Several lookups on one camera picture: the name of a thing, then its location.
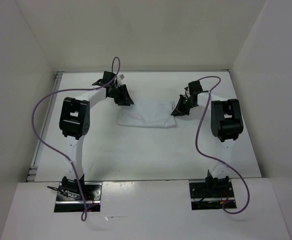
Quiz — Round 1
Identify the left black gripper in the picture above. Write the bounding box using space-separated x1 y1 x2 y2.
110 84 134 106

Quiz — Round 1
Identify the white skirt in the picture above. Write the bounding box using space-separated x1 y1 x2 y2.
117 100 176 129

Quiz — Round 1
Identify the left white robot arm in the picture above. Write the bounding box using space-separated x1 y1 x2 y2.
58 71 134 200

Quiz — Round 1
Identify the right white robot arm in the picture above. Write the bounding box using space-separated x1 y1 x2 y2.
171 79 244 197

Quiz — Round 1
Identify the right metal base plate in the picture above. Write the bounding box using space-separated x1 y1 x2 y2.
189 181 237 211

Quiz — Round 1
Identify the aluminium table frame rail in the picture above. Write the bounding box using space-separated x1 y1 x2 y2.
35 71 236 182

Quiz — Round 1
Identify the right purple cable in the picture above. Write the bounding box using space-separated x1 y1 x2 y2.
195 76 251 215

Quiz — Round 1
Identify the purple cable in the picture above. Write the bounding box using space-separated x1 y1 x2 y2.
195 76 251 215
31 56 123 223

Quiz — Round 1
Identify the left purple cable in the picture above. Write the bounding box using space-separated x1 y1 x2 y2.
31 56 123 223

